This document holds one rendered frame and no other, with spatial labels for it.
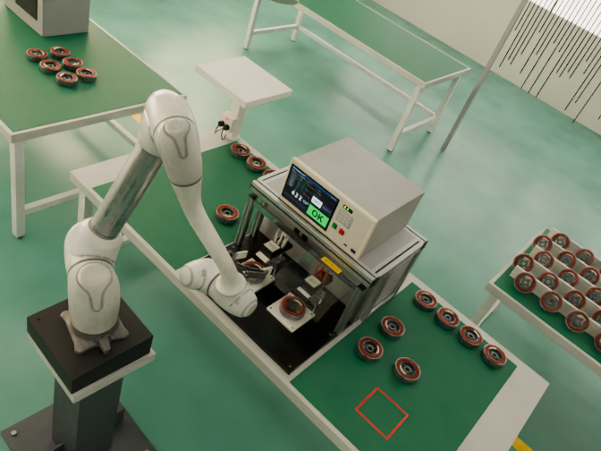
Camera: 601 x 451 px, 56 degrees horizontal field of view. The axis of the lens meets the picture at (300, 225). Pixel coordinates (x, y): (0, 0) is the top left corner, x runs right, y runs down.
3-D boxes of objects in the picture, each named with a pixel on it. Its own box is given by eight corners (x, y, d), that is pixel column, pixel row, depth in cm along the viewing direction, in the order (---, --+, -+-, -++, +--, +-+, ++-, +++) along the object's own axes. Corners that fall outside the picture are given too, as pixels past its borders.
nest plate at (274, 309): (292, 333, 231) (292, 331, 230) (266, 309, 237) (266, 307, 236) (314, 316, 241) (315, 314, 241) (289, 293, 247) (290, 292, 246)
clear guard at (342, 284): (316, 323, 207) (321, 312, 203) (270, 281, 216) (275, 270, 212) (366, 286, 230) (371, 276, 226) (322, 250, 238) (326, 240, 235)
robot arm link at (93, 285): (71, 338, 185) (68, 296, 171) (66, 295, 197) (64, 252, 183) (122, 331, 192) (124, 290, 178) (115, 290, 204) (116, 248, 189)
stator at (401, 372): (407, 359, 242) (410, 353, 240) (422, 380, 235) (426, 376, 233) (387, 364, 236) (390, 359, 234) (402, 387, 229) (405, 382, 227)
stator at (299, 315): (293, 326, 232) (296, 320, 230) (273, 309, 236) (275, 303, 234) (308, 312, 241) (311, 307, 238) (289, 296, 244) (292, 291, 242)
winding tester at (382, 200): (356, 260, 223) (376, 222, 210) (278, 196, 238) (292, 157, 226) (406, 227, 250) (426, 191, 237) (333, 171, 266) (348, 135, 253)
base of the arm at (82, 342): (80, 365, 186) (80, 355, 182) (59, 314, 197) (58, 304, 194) (134, 345, 196) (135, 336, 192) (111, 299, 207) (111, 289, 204)
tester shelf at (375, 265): (368, 289, 219) (373, 281, 217) (249, 188, 244) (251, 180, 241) (424, 247, 250) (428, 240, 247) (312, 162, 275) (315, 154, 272)
